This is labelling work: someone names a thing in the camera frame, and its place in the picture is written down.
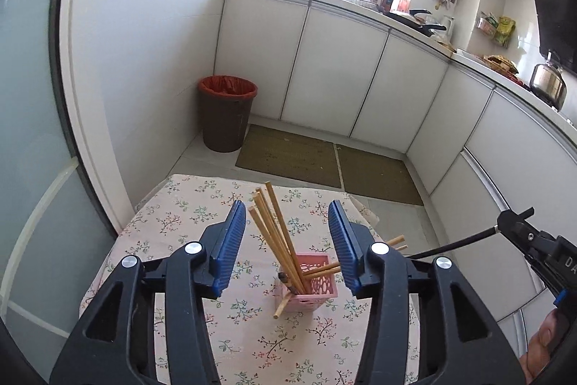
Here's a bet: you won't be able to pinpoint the person's right hand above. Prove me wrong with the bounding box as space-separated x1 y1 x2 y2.
518 307 574 384

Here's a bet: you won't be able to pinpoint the woven basket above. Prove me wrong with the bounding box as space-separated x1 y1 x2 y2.
482 55 519 74

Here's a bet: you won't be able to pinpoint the steel kettle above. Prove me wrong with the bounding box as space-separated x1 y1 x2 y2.
529 50 568 107

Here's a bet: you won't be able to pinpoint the olive floor mat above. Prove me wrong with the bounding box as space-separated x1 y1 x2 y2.
337 144 425 206
235 124 342 189

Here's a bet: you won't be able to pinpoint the black range hood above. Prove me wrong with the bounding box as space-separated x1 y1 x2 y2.
520 0 577 75

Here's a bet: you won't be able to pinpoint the bunch of wooden chopsticks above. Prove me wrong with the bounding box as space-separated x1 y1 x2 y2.
248 182 310 294

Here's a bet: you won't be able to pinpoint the black frying pan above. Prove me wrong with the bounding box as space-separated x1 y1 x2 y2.
390 8 447 35

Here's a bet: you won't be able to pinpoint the wall rack with packets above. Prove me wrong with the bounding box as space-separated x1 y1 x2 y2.
477 10 517 49

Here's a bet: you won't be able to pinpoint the black chopstick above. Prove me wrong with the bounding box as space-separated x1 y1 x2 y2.
408 226 499 261

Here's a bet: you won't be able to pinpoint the floral tablecloth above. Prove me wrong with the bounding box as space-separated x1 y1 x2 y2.
79 174 421 385

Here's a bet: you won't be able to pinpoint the white kitchen countertop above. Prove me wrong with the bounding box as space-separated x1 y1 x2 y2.
225 0 577 152

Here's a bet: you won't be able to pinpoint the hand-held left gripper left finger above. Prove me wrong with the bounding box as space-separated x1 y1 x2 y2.
49 200 247 385

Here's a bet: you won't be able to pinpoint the white kitchen base cabinets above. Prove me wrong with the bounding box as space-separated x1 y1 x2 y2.
212 0 577 364

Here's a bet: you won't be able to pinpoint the brown trash bin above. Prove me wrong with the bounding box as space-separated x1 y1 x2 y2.
198 75 259 154

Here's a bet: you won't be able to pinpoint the frosted glass door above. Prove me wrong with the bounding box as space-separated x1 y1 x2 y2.
0 0 119 382

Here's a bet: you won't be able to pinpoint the pink plastic basket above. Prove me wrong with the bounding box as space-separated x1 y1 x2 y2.
277 252 340 312

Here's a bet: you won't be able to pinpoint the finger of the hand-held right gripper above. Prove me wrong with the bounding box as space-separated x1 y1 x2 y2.
494 208 548 264

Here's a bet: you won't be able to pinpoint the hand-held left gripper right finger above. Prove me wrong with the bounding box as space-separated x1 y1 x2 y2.
328 200 526 385

